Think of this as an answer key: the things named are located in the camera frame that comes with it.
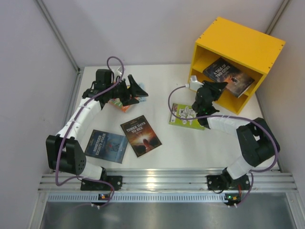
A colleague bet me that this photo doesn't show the light blue treehouse book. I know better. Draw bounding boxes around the light blue treehouse book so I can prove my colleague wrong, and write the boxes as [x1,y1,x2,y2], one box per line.
[127,83,148,103]

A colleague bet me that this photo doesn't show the Tale Of Two Cities book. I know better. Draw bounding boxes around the Tale Of Two Cities book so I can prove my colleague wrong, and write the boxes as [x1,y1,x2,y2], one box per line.
[203,58,254,98]

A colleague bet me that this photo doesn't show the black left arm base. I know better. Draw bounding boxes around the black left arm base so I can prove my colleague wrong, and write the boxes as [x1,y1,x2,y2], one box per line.
[81,168,122,191]

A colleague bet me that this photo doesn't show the Nineteen Eighty-Four blue book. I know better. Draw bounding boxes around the Nineteen Eighty-Four blue book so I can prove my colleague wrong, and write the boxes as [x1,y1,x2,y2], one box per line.
[84,130,128,164]

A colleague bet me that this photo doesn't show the green comic book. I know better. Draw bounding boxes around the green comic book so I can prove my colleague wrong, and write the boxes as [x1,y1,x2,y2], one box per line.
[169,103,205,130]

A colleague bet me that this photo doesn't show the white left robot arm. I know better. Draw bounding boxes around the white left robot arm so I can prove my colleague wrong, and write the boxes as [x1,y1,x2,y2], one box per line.
[46,69,148,182]

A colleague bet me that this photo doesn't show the aluminium mounting rail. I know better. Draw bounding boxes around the aluminium mounting rail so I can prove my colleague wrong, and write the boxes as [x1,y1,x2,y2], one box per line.
[38,169,297,203]

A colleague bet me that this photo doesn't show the yellow wooden shelf box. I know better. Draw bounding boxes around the yellow wooden shelf box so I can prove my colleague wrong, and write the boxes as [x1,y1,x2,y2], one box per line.
[189,17,285,115]

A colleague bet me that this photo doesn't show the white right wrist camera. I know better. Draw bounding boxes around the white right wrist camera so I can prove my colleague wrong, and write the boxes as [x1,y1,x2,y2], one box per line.
[185,75,203,91]

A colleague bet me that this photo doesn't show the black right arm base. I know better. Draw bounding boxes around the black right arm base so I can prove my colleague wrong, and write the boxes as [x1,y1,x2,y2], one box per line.
[206,168,250,193]

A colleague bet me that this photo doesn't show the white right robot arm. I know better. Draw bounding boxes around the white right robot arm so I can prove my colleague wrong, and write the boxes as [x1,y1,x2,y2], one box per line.
[190,79,280,190]

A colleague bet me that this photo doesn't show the Three Days To See book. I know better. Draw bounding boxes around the Three Days To See book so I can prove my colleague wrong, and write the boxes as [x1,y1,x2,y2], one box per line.
[121,115,162,157]

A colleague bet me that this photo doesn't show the orange treehouse book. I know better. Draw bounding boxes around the orange treehouse book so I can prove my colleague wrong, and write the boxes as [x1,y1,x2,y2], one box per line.
[108,98,132,113]

